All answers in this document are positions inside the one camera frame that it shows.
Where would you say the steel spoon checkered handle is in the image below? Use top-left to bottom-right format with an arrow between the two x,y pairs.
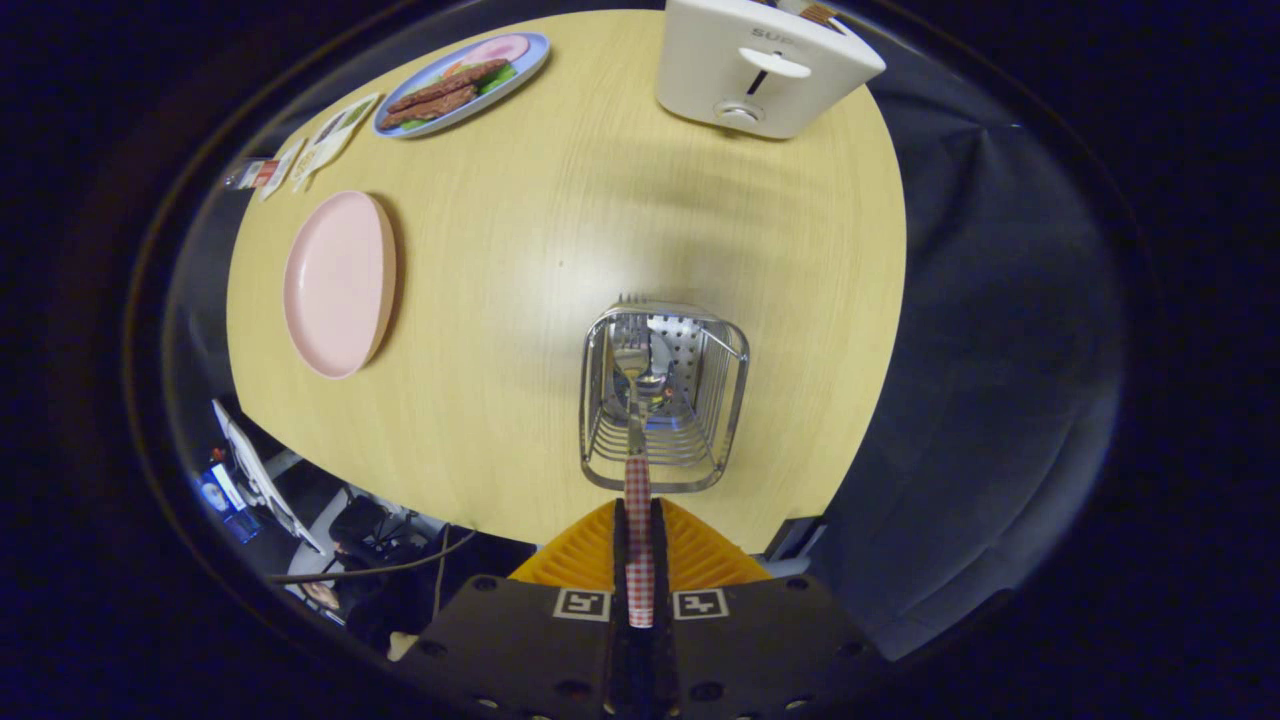
632,368 -> 673,413

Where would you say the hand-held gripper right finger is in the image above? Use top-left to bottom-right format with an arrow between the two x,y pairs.
650,497 -> 883,720

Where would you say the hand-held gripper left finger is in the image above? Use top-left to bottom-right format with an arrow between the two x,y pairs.
400,498 -> 631,720

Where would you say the pink ham slice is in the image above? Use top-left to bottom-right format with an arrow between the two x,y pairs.
460,35 -> 531,67

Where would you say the pink round plate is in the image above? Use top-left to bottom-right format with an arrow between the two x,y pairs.
283,190 -> 398,381

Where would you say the white toaster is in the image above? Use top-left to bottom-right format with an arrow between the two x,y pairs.
655,0 -> 887,140

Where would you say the white divided tray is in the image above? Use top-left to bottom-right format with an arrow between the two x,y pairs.
290,92 -> 383,193

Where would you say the wire cutlery basket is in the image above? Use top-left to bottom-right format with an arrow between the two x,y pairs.
578,296 -> 751,495

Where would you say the white flat panel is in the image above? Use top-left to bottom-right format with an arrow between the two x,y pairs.
212,398 -> 327,556

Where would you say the black office chair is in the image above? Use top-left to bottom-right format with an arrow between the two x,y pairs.
328,495 -> 421,571

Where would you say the steel fork checkered handle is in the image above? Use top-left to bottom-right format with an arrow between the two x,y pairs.
610,340 -> 657,631

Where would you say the brown meat patty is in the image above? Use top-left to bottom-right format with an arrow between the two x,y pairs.
378,85 -> 479,131
386,58 -> 509,113

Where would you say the clear water bottle red cap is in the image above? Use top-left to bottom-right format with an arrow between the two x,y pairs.
225,157 -> 283,191

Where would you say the black cable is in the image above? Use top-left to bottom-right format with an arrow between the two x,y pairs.
268,530 -> 479,586

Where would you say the blue round plate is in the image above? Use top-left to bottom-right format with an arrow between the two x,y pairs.
372,32 -> 552,139

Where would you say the white square coaster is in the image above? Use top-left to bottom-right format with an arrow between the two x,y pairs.
258,138 -> 306,203

